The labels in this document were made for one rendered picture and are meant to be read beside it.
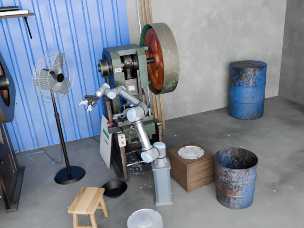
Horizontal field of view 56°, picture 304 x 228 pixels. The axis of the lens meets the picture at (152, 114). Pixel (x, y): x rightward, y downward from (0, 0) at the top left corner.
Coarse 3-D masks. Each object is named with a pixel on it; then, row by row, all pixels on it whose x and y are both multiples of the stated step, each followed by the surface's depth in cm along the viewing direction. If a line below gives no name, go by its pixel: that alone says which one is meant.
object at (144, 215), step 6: (138, 210) 248; (144, 210) 248; (150, 210) 248; (138, 216) 242; (144, 216) 241; (150, 216) 241; (156, 216) 241; (132, 222) 236; (138, 222) 235; (144, 222) 234; (150, 222) 234; (156, 222) 234
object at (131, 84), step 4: (132, 76) 334; (128, 80) 327; (132, 80) 328; (136, 80) 330; (128, 84) 328; (132, 84) 330; (136, 84) 332; (128, 88) 330; (132, 88) 332; (136, 88) 333; (128, 92) 331; (132, 92) 333; (136, 92) 335; (136, 96) 333; (124, 100) 345
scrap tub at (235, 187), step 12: (216, 156) 297; (228, 156) 307; (240, 156) 304; (252, 156) 292; (216, 168) 284; (228, 168) 268; (240, 168) 309; (252, 168) 269; (216, 180) 291; (228, 180) 274; (240, 180) 270; (252, 180) 276; (216, 192) 298; (228, 192) 280; (240, 192) 276; (252, 192) 282; (228, 204) 286; (240, 204) 282
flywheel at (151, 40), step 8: (152, 32) 324; (144, 40) 358; (152, 40) 340; (152, 48) 346; (160, 48) 321; (152, 56) 340; (160, 56) 326; (152, 64) 357; (160, 64) 331; (152, 72) 363; (160, 72) 337; (152, 80) 359; (160, 80) 342; (160, 88) 337
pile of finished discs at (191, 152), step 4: (180, 148) 335; (184, 148) 335; (188, 148) 334; (192, 148) 334; (196, 148) 333; (200, 148) 332; (180, 152) 327; (184, 152) 327; (188, 152) 325; (192, 152) 324; (196, 152) 324; (200, 152) 324; (184, 156) 319; (188, 156) 319; (192, 156) 318; (196, 156) 317; (200, 156) 317
